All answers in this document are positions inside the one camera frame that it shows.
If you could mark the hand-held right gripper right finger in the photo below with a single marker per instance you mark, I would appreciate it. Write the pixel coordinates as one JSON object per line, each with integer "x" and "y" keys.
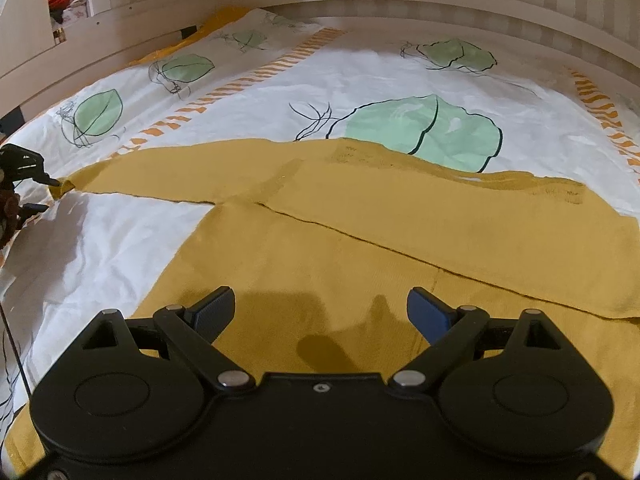
{"x": 427, "y": 310}

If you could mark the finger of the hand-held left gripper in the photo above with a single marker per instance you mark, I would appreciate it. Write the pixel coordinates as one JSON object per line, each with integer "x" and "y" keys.
{"x": 47, "y": 179}
{"x": 35, "y": 207}

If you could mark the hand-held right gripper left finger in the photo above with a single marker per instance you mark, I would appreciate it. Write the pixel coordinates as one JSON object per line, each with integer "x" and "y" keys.
{"x": 215, "y": 307}

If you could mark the mustard yellow knit sweater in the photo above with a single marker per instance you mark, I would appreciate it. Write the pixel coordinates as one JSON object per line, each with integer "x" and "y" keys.
{"x": 320, "y": 240}

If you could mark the mustard yellow bed sheet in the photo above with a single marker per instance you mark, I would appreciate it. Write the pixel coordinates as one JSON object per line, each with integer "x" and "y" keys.
{"x": 220, "y": 20}

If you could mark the white leaf-print duvet cover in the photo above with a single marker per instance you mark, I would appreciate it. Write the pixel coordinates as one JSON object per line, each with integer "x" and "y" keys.
{"x": 375, "y": 75}

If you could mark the light wooden bed frame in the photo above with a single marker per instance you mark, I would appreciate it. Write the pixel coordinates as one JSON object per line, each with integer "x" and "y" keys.
{"x": 150, "y": 10}

